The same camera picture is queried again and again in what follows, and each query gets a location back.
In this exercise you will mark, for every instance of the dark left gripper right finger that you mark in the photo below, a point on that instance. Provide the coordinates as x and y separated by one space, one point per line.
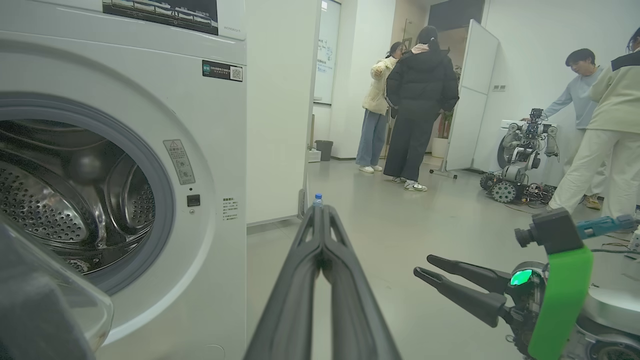
355 320

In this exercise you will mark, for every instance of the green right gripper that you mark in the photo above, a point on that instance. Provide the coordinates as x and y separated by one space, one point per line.
562 300

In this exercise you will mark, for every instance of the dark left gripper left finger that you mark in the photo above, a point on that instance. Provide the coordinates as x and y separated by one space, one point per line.
290 320

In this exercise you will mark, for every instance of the washing machine glass door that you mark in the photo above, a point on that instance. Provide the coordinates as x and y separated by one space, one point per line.
35 320

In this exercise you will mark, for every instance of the white front-load washing machine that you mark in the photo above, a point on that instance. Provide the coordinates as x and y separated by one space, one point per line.
200 150

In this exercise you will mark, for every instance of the clear bottle with blue cap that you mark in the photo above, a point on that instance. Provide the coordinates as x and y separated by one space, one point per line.
318 201

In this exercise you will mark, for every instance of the grey wheeled robot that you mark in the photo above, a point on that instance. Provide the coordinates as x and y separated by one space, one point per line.
517 170

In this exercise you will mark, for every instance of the potted plant white pot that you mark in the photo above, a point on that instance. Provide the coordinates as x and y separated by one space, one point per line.
440 147

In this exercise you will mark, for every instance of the small white floor box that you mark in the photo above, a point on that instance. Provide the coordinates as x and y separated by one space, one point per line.
314 156

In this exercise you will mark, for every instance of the dark grey trash bin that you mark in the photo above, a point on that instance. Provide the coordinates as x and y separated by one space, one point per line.
324 151

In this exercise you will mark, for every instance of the white board on stand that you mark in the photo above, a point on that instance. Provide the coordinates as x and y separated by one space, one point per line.
475 90

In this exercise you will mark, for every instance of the person in black coat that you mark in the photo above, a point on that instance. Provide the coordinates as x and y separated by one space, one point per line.
420 90

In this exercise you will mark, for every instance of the white partition panel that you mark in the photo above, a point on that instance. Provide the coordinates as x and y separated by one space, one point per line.
280 110

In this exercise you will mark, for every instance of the person in cream jacket jeans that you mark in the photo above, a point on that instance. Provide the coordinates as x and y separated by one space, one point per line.
377 95

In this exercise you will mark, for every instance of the person in grey blue sweater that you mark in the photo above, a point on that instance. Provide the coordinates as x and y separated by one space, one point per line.
582 95

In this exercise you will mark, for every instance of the person in cream outfit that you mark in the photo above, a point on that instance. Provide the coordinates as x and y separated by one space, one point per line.
615 110

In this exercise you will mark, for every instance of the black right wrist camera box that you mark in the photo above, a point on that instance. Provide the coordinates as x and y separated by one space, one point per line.
557 230

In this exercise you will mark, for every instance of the white wall switch plate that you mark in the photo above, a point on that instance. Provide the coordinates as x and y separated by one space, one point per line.
499 88

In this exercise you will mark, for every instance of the wall whiteboard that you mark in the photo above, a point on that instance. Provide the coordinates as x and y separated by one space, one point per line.
327 50

